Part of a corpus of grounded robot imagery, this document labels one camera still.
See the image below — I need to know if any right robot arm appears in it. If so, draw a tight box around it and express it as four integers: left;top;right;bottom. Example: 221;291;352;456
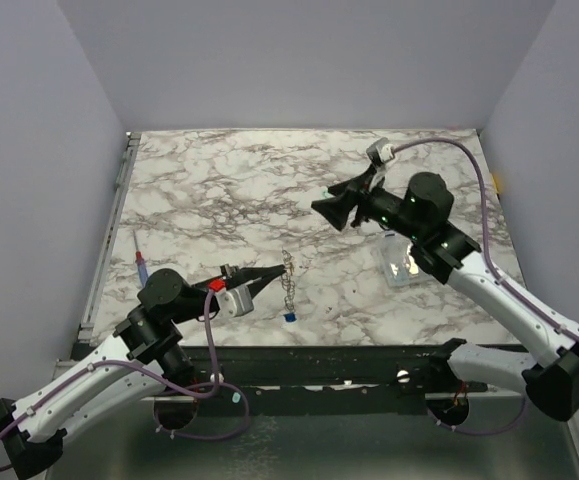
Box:
311;168;579;421

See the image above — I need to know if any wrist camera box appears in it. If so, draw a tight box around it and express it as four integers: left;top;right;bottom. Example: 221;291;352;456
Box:
216;285;254;318
366;137;396;173

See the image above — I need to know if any blue red screwdriver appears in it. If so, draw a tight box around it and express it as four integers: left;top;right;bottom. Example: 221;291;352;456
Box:
132;231;149;287

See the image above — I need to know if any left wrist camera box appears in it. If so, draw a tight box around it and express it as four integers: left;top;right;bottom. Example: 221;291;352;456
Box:
216;285;254;318

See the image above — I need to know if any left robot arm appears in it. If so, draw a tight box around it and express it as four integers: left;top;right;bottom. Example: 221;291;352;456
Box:
0;264;286;479

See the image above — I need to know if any aluminium frame rail left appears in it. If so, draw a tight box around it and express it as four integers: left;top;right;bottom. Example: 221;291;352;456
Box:
76;132;142;344

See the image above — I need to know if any clear plastic parts box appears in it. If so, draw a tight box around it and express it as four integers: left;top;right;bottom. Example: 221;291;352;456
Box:
377;231;424;288

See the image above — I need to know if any metal keyring chain with plate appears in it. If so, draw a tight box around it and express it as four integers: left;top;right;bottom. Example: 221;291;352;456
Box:
279;249;299;324

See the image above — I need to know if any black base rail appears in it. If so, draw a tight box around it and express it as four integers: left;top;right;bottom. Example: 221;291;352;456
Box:
217;345;461;416

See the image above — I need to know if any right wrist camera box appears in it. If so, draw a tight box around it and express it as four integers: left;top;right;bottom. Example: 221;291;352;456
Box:
366;137;396;173

